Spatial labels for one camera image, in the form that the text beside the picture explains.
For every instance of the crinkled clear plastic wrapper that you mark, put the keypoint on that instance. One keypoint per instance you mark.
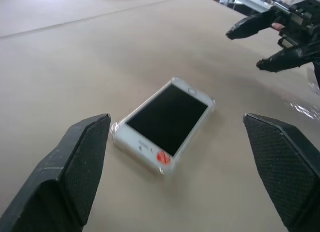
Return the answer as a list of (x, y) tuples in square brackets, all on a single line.
[(305, 106)]

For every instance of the white smartphone with red stickers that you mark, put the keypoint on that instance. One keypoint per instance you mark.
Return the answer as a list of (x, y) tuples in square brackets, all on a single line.
[(167, 119)]

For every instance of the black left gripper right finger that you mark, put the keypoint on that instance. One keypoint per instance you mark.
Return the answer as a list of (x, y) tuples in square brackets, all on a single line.
[(287, 167)]

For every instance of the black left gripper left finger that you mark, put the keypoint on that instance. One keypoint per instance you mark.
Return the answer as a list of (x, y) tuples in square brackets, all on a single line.
[(65, 172)]

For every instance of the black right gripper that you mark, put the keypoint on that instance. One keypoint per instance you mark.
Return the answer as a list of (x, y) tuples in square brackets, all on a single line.
[(302, 24)]

